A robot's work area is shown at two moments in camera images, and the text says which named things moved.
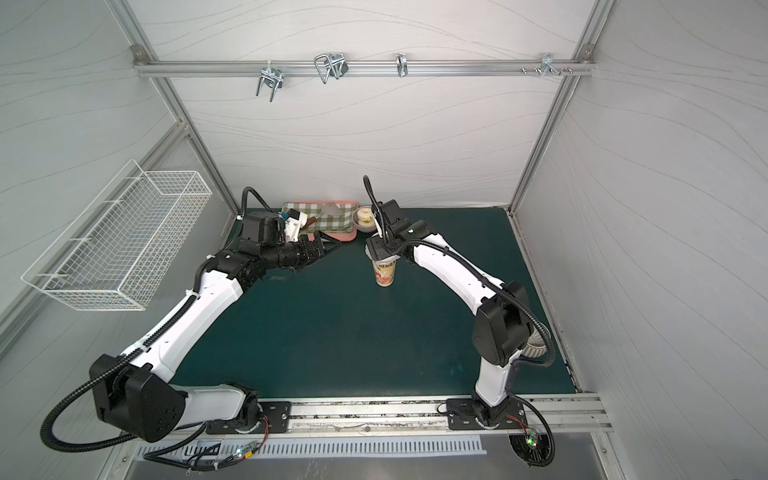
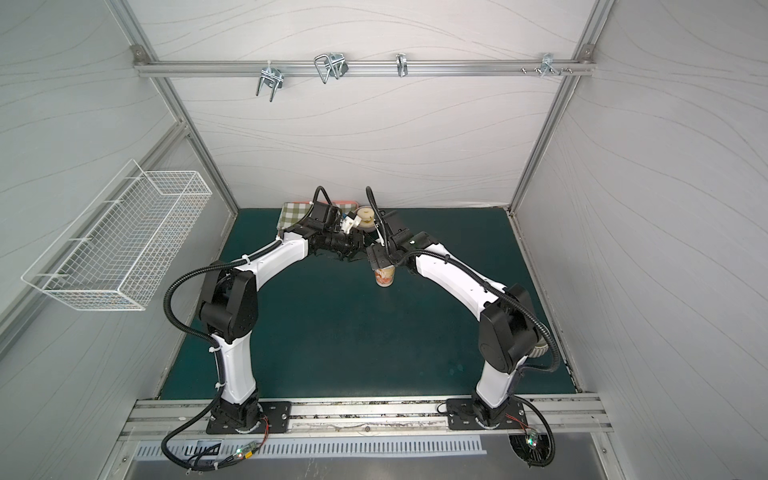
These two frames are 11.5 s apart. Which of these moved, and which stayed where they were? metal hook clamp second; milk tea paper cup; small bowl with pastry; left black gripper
Moved: left black gripper
Stayed: milk tea paper cup; small bowl with pastry; metal hook clamp second
